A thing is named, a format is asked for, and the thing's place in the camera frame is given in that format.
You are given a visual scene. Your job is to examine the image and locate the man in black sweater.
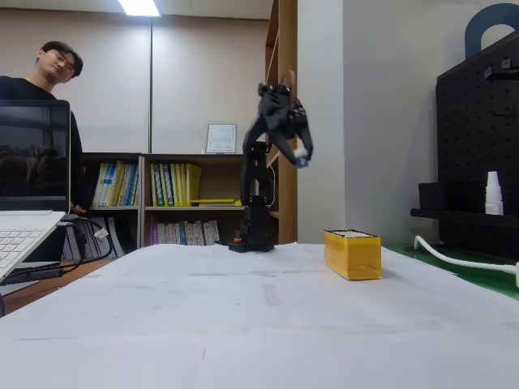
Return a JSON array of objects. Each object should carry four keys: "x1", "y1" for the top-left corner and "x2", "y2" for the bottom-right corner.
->
[{"x1": 0, "y1": 40, "x2": 91, "y2": 216}]

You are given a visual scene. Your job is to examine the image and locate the flat yellow folder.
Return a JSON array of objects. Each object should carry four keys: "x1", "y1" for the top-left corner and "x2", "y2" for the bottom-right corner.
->
[{"x1": 190, "y1": 198, "x2": 243, "y2": 207}]

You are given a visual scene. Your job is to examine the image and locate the black small container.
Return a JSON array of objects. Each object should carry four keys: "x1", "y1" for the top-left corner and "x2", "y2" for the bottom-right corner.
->
[{"x1": 418, "y1": 181, "x2": 487, "y2": 212}]

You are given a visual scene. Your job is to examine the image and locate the tall wooden shelf unit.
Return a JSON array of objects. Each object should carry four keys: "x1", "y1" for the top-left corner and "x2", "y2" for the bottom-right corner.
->
[{"x1": 264, "y1": 0, "x2": 299, "y2": 245}]

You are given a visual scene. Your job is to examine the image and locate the small white bottle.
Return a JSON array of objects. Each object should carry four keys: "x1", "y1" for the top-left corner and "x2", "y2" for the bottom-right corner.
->
[{"x1": 484, "y1": 170, "x2": 505, "y2": 216}]

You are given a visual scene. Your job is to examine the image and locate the red gripper servo wire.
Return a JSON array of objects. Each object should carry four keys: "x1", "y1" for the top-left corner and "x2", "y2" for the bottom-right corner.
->
[{"x1": 280, "y1": 70, "x2": 298, "y2": 115}]

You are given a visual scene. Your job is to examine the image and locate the blue arch shape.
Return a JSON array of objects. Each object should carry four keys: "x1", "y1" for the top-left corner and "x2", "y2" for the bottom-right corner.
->
[{"x1": 464, "y1": 2, "x2": 519, "y2": 60}]

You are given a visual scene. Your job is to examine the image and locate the black pegboard shelf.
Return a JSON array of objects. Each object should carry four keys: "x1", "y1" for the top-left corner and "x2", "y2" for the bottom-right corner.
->
[{"x1": 410, "y1": 207, "x2": 519, "y2": 230}]

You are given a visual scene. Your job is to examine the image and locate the white power strip cable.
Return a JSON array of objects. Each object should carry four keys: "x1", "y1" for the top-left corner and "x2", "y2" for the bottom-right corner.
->
[{"x1": 414, "y1": 235, "x2": 519, "y2": 274}]

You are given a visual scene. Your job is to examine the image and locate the white laptop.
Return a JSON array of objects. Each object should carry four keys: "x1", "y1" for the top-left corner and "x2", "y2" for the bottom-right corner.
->
[{"x1": 0, "y1": 99, "x2": 72, "y2": 284}]

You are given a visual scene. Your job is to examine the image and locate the wide yellow ring binder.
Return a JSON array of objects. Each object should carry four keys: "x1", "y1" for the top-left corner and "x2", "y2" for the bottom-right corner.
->
[{"x1": 185, "y1": 163, "x2": 204, "y2": 207}]

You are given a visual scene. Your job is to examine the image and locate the dark low bookshelf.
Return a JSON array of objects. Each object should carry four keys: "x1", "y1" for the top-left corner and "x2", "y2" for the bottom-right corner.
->
[{"x1": 82, "y1": 152, "x2": 144, "y2": 260}]

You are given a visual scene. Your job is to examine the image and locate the yellow rectangular box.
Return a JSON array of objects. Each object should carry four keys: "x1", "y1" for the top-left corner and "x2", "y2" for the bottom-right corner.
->
[{"x1": 323, "y1": 229, "x2": 383, "y2": 281}]

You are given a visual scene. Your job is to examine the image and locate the framed white certificate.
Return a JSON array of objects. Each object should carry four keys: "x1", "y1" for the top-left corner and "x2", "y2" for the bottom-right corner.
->
[{"x1": 204, "y1": 122, "x2": 238, "y2": 156}]

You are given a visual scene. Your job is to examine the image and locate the black laptop cable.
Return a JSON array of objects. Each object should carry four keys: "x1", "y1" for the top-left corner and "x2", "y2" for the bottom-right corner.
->
[{"x1": 0, "y1": 216, "x2": 114, "y2": 287}]

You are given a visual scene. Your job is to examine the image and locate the white paper table cover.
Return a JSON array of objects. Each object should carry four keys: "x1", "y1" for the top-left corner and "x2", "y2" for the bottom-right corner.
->
[{"x1": 0, "y1": 242, "x2": 519, "y2": 389}]

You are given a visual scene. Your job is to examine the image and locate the black pegboard hook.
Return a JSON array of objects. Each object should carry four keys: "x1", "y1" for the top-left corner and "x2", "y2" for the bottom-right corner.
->
[{"x1": 483, "y1": 59, "x2": 519, "y2": 80}]

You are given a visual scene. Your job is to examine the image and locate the wooden low bookshelf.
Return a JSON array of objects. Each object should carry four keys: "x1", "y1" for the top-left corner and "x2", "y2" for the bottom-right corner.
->
[{"x1": 139, "y1": 152, "x2": 249, "y2": 247}]

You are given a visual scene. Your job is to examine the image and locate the ceiling light panel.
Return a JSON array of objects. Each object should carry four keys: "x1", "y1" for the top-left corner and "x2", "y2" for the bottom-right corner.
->
[{"x1": 117, "y1": 0, "x2": 161, "y2": 18}]

